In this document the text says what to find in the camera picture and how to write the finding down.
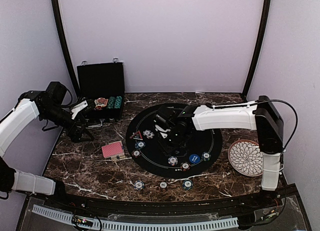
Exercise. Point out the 10 chips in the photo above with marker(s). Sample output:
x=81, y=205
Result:
x=172, y=161
x=148, y=134

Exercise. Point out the green chip row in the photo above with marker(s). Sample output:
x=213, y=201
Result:
x=118, y=102
x=111, y=102

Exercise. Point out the red triangular all-in marker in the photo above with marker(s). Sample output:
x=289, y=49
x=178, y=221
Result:
x=136, y=136

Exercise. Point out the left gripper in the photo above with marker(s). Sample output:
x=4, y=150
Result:
x=74, y=136

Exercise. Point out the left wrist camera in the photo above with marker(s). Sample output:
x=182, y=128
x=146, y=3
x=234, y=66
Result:
x=82, y=108

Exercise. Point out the card deck in case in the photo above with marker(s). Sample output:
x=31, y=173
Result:
x=100, y=103

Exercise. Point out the round black poker mat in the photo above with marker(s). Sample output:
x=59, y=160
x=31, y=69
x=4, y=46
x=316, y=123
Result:
x=155, y=162

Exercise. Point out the blue chip stack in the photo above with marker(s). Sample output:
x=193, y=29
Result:
x=139, y=185

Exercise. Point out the black poker chip case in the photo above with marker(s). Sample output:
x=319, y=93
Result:
x=102, y=80

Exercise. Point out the green chip row left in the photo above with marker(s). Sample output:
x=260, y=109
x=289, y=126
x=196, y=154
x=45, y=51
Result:
x=111, y=102

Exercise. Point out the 100 chips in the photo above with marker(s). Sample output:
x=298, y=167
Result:
x=136, y=153
x=185, y=166

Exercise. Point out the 50 chips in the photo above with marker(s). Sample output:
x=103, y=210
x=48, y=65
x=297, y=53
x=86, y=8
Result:
x=206, y=156
x=140, y=144

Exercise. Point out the orange 100 chip stack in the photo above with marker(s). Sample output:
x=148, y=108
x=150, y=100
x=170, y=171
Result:
x=163, y=185

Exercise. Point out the red card deck in box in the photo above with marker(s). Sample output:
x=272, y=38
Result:
x=113, y=150

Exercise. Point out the blue small blind button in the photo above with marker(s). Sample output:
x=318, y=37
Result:
x=194, y=158

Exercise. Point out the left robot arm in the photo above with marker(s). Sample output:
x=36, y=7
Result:
x=44, y=105

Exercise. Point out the green-blue 50 chip stack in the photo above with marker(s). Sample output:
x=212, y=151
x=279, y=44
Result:
x=187, y=184

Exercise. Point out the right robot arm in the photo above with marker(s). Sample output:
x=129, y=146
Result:
x=260, y=115

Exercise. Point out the white cable duct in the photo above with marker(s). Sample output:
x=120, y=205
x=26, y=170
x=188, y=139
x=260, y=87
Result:
x=121, y=222

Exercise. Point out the green chip row right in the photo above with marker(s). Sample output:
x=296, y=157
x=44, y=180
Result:
x=118, y=102

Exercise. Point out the floral patterned plate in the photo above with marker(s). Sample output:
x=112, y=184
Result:
x=246, y=158

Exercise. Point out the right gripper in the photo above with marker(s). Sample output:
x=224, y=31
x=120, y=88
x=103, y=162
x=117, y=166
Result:
x=167, y=149

